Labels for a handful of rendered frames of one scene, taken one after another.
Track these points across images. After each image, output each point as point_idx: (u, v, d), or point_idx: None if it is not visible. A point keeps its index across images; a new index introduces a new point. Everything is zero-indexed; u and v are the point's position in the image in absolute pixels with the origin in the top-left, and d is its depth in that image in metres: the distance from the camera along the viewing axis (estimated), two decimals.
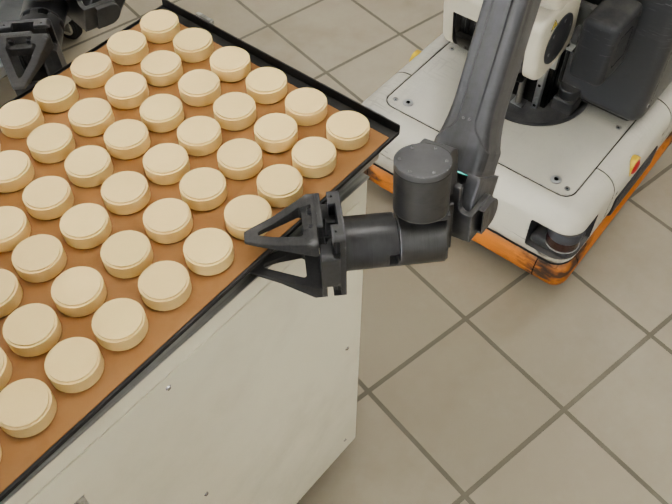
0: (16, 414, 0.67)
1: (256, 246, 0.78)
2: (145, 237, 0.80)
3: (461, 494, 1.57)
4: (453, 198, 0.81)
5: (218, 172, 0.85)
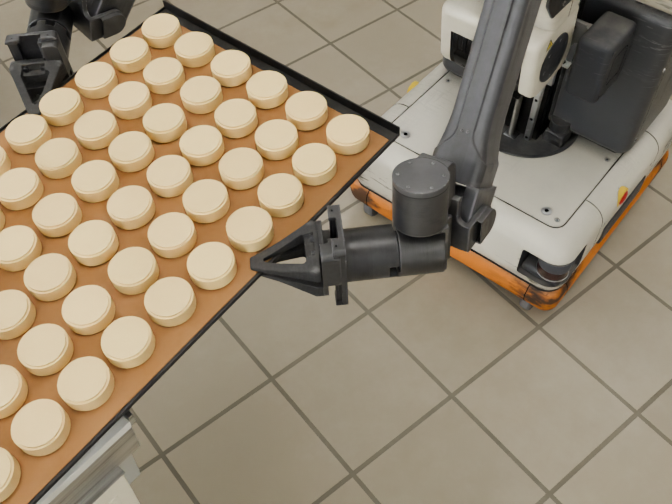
0: (32, 435, 0.71)
1: (261, 272, 0.82)
2: (150, 253, 0.82)
3: None
4: (451, 210, 0.82)
5: (220, 184, 0.87)
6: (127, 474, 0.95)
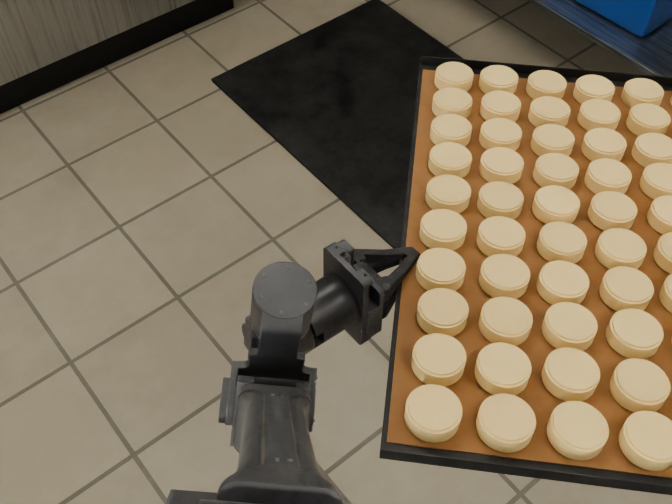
0: (448, 93, 1.00)
1: (400, 250, 0.84)
2: (500, 213, 0.86)
3: None
4: (256, 355, 0.71)
5: (503, 287, 0.78)
6: None
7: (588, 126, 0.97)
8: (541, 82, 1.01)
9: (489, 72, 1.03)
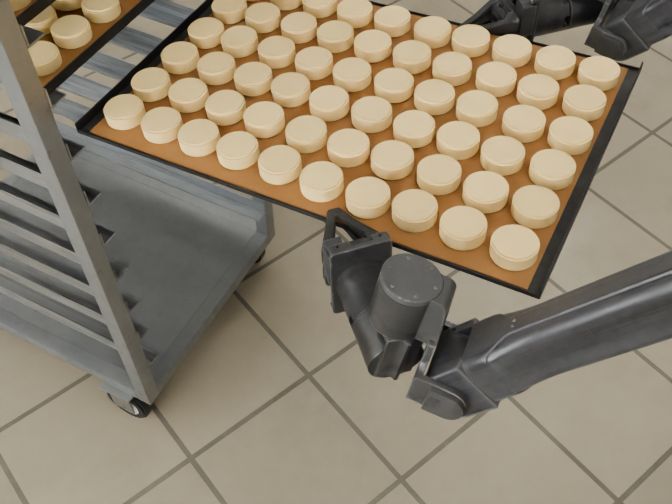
0: (150, 119, 0.96)
1: (326, 219, 0.86)
2: (323, 138, 0.93)
3: None
4: (425, 349, 0.72)
5: (409, 161, 0.89)
6: None
7: (246, 52, 1.05)
8: (179, 56, 1.03)
9: (141, 83, 1.00)
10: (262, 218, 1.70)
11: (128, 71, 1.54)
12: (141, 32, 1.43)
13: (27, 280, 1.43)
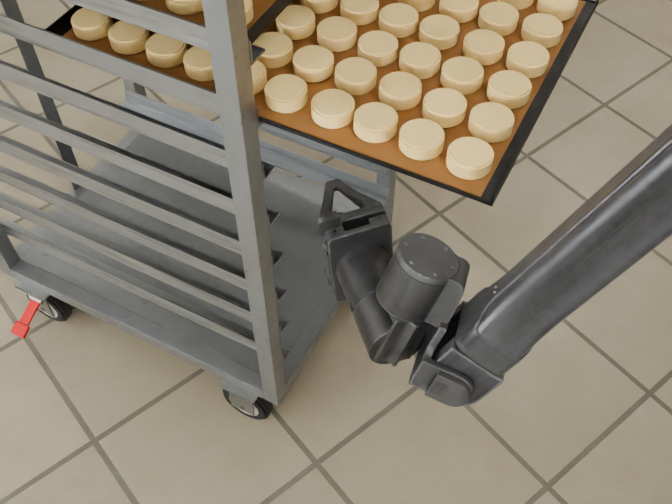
0: (118, 30, 0.97)
1: (324, 191, 0.83)
2: (289, 53, 0.95)
3: None
4: (434, 333, 0.71)
5: (372, 77, 0.91)
6: None
7: None
8: None
9: None
10: (384, 204, 1.57)
11: None
12: None
13: (151, 269, 1.30)
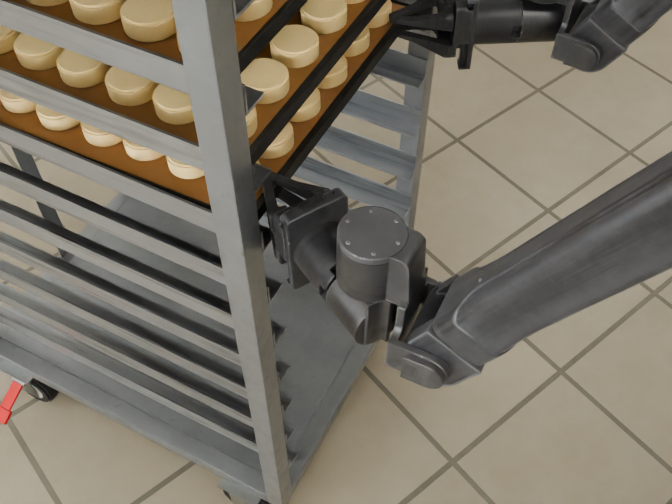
0: None
1: (283, 188, 0.79)
2: None
3: None
4: (399, 312, 0.65)
5: None
6: None
7: None
8: None
9: None
10: None
11: None
12: None
13: (143, 366, 1.17)
